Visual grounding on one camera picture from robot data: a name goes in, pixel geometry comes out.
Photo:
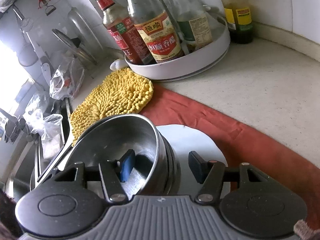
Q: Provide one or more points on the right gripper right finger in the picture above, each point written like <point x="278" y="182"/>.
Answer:
<point x="210" y="175"/>

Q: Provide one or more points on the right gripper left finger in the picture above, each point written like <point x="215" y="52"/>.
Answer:
<point x="115" y="172"/>

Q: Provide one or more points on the white floral plate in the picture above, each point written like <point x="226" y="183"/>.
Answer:
<point x="182" y="140"/>

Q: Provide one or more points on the large steel bowl front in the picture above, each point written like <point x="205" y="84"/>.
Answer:
<point x="111" y="138"/>

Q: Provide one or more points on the red cloth mat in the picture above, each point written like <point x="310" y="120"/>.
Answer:
<point x="240" y="143"/>

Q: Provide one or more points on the plastic bag near sink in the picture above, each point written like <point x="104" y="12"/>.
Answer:
<point x="48" y="128"/>

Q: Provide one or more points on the yellow chenille cloth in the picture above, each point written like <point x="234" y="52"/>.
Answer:
<point x="121" y="92"/>

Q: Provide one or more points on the clear plastic bag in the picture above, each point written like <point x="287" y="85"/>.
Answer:
<point x="67" y="79"/>

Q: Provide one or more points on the white rotating condiment tray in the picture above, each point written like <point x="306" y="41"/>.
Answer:
<point x="191" y="64"/>

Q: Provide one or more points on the glass pot lid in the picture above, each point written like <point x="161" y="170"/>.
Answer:
<point x="74" y="46"/>

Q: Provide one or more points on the large glass lid behind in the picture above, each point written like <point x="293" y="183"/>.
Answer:
<point x="84" y="31"/>

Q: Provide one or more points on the soy sauce bottle red label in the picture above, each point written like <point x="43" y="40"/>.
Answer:
<point x="119" y="25"/>

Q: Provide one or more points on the clear purple cap bottle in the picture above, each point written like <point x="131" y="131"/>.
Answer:
<point x="193" y="23"/>

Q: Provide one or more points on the vinegar bottle yellow red label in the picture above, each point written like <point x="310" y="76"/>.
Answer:
<point x="156" y="29"/>

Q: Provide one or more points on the yellow label oil bottle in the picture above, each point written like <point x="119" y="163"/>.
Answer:
<point x="239" y="20"/>

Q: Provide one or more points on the red hanging peeler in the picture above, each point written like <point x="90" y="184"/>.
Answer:
<point x="48" y="8"/>

